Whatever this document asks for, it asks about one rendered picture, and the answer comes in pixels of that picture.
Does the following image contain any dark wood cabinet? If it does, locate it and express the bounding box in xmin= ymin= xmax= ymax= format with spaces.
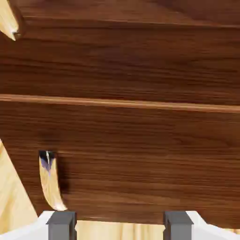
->
xmin=0 ymin=0 xmax=240 ymax=230

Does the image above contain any dark wood cabinet door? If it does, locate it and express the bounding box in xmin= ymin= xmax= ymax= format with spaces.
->
xmin=0 ymin=101 xmax=240 ymax=229
xmin=0 ymin=17 xmax=240 ymax=106

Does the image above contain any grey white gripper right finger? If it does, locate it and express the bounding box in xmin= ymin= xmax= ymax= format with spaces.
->
xmin=163 ymin=210 xmax=240 ymax=240

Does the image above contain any curved shiny metal handle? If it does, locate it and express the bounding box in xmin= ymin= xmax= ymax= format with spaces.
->
xmin=0 ymin=0 xmax=22 ymax=41
xmin=38 ymin=150 xmax=68 ymax=212

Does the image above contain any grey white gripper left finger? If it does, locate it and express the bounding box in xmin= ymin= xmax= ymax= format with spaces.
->
xmin=0 ymin=210 xmax=77 ymax=240

